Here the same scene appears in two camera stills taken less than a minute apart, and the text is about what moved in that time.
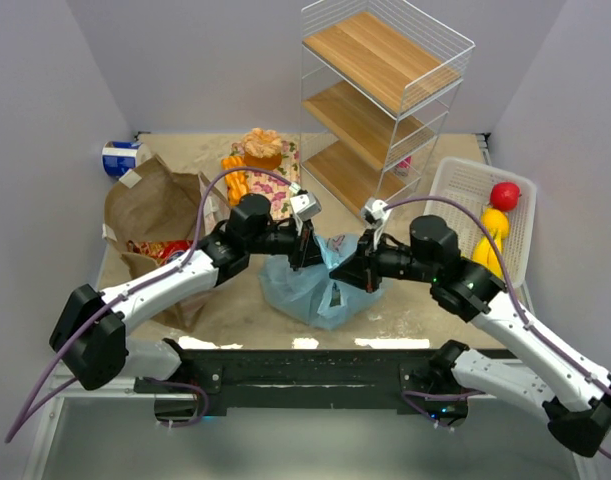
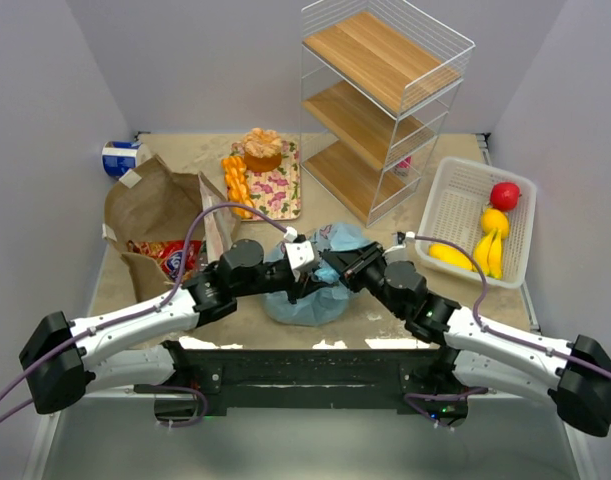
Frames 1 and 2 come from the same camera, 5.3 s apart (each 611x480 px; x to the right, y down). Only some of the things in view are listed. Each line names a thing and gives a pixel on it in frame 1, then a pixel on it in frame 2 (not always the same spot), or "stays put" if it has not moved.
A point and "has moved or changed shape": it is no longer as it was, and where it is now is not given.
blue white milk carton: x=118 y=157 stays put
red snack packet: x=159 y=250 stays put
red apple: x=505 y=196 stays put
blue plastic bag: x=310 y=293 has moved or changed shape
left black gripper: x=301 y=245 to x=295 y=282
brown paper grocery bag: x=148 y=200 stays put
